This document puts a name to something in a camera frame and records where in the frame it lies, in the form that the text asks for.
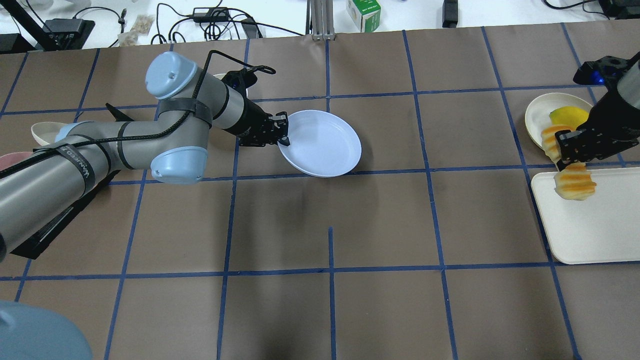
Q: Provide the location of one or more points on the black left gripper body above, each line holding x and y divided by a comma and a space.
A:
248, 120

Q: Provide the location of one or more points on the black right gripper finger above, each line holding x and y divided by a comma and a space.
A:
571, 147

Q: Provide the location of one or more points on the aluminium frame post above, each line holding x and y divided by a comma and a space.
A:
320, 20

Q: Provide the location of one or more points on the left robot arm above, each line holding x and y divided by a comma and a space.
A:
174, 148

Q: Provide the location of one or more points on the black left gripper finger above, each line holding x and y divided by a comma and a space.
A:
279, 122
281, 138

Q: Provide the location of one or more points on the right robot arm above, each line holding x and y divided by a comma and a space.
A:
616, 74

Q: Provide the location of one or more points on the pink plate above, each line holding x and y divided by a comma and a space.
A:
10, 159

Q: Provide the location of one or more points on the yellow lemon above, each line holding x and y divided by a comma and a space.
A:
570, 116

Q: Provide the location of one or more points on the blue plate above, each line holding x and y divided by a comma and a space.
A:
322, 144

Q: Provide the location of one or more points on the black power brick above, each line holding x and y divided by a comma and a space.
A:
210, 14

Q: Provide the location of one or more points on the black plate rack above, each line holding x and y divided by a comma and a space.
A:
55, 220

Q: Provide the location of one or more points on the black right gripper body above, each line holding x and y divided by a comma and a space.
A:
611, 118

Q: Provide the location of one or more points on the white shallow plate with lemon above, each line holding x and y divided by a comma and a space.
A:
537, 113

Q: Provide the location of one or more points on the cream plate in rack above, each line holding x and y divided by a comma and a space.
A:
46, 133

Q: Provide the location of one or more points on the green white box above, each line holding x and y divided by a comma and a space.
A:
366, 14

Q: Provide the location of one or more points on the white rectangular tray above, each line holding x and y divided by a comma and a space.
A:
604, 228

